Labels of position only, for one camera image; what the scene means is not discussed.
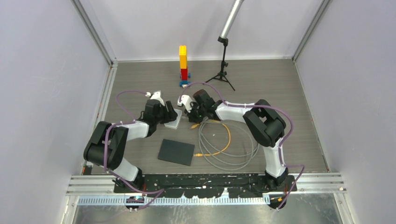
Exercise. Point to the white network switch box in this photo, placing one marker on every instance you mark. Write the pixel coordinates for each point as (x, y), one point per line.
(174, 124)

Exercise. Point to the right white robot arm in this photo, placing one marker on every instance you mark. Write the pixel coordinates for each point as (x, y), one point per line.
(266, 126)

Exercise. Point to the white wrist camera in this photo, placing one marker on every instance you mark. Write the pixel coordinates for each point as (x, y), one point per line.
(157, 95)
(185, 101)

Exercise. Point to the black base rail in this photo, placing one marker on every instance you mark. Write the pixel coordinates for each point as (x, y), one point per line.
(209, 186)

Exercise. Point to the colourful toy block tower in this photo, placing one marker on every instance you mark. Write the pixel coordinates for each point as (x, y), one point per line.
(184, 73)

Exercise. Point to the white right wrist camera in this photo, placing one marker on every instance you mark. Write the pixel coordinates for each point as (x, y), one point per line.
(185, 101)

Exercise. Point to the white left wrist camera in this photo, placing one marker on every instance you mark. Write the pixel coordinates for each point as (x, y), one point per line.
(157, 95)

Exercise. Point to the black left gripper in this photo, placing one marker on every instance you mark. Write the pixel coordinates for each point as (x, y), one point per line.
(171, 115)

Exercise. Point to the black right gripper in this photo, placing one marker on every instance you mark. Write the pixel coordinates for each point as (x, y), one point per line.
(190, 115)

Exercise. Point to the black tripod with silver pole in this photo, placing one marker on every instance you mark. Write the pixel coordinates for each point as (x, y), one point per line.
(223, 38)

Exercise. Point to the dark grey foam pad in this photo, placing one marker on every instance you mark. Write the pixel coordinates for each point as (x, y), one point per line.
(176, 152)

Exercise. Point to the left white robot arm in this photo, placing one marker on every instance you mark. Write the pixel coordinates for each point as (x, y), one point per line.
(107, 143)

